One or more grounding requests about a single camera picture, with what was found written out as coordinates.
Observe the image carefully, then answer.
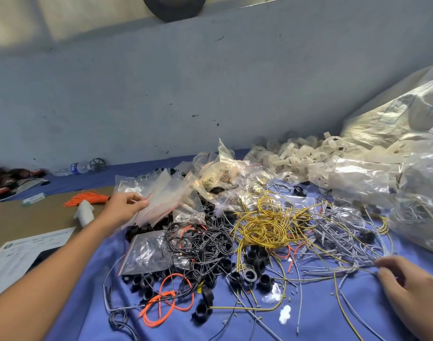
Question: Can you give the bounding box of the person's right hand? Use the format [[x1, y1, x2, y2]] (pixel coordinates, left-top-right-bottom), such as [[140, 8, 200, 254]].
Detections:
[[375, 255, 433, 341]]

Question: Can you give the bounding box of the person's left hand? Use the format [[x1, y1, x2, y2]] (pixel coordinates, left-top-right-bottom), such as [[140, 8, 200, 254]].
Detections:
[[96, 191, 150, 236]]

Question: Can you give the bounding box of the red-zip plastic bag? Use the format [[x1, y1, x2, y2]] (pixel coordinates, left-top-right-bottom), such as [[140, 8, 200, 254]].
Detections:
[[118, 229, 171, 276]]

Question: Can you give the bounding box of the stack of plastic bags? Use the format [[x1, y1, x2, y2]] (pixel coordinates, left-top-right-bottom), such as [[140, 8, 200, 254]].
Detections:
[[115, 167, 203, 228]]

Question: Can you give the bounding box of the long yellow green wire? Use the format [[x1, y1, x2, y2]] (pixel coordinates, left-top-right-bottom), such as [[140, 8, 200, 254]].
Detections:
[[333, 269, 388, 341]]

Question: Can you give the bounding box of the pile of grey white wires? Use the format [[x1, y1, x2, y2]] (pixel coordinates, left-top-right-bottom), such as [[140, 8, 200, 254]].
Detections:
[[287, 206, 395, 281]]

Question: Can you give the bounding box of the orange wire loop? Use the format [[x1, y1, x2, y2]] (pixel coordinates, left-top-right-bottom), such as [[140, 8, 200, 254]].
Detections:
[[138, 272, 196, 328]]

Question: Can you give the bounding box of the heap of plastic bags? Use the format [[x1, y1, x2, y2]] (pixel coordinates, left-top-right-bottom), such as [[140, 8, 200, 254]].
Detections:
[[177, 138, 274, 210]]

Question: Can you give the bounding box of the pile of black plastic rings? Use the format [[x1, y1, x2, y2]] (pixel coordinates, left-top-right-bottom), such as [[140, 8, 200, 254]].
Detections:
[[120, 202, 281, 325]]

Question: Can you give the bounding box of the pile of yellow wires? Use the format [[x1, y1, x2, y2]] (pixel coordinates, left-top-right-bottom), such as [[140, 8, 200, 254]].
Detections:
[[231, 195, 317, 253]]

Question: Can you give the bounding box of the pile of large plastic bags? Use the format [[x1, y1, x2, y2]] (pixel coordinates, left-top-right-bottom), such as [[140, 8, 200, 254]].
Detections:
[[309, 62, 433, 256]]

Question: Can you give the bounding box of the pile of white plastic wheels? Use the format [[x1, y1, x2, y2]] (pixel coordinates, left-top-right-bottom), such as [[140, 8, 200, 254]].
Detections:
[[245, 131, 360, 175]]

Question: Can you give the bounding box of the person's left forearm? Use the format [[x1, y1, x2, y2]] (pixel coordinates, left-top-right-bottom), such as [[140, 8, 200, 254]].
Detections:
[[0, 216, 125, 341]]

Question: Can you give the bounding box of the white handheld device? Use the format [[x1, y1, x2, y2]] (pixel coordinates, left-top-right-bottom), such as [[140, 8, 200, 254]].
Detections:
[[74, 199, 96, 228]]

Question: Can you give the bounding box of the orange tie bundle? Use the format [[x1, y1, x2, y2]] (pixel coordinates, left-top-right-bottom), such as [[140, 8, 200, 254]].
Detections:
[[63, 191, 111, 208]]

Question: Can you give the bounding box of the black round wheel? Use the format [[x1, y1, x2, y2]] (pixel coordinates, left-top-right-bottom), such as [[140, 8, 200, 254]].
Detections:
[[88, 157, 108, 173]]

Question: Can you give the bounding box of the clear plastic water bottle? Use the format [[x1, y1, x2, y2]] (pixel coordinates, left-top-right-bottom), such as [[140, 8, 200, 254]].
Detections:
[[54, 161, 91, 176]]

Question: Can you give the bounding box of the small white label card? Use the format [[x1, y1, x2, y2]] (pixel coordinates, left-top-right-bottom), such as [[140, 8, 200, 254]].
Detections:
[[22, 193, 47, 205]]

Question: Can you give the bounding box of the black smartphone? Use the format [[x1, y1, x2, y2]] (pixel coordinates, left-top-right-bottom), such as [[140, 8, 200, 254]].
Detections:
[[28, 245, 61, 272]]

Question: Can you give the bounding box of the brown cardboard sheet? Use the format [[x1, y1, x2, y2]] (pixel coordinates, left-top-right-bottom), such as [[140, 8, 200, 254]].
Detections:
[[0, 187, 118, 260]]

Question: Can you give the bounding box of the blue cloth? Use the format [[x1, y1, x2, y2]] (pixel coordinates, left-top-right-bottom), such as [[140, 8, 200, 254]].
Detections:
[[3, 149, 433, 341]]

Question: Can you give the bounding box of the white paper sheet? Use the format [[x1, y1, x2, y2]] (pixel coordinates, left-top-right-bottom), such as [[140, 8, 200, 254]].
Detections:
[[0, 226, 77, 303]]

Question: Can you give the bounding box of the black round object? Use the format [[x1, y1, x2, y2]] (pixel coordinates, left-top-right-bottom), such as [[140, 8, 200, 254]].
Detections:
[[141, 0, 208, 23]]

